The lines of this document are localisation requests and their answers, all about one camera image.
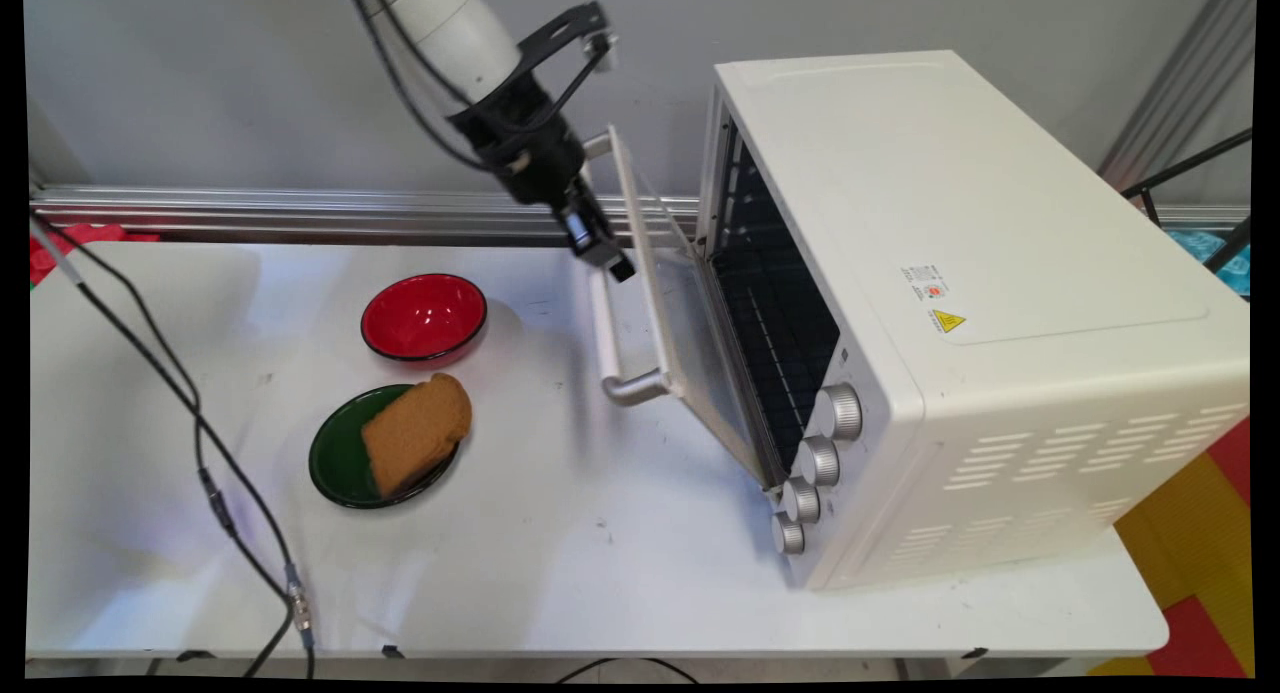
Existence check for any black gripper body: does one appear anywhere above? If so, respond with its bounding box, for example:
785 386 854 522
448 71 599 236

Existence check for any aluminium frame rail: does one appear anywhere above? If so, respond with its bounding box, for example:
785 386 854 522
30 183 1251 246

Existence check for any red cloth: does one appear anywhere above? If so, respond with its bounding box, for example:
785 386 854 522
30 223 161 286

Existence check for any blue patterned object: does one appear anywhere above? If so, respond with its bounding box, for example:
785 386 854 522
1165 231 1251 298

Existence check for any black cable under table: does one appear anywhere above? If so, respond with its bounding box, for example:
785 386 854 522
555 657 701 684

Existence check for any white toaster oven body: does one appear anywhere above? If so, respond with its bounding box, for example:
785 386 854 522
695 51 1251 592

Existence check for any aluminium diagonal post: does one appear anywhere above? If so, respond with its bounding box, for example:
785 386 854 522
1098 0 1257 186

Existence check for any glass oven door with handle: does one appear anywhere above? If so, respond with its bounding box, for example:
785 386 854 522
583 123 786 491

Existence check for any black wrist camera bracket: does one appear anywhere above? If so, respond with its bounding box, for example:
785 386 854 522
515 1 618 114

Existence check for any brown bread slice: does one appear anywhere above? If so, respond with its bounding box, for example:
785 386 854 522
360 372 474 500

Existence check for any red bowl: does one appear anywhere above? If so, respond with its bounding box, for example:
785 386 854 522
360 272 489 366

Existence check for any dark green plate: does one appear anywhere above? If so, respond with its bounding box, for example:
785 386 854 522
308 383 461 510

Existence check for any black metal stand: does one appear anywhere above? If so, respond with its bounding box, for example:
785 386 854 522
1120 131 1253 274

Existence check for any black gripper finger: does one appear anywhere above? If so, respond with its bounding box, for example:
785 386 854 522
560 203 638 284
580 173 623 259

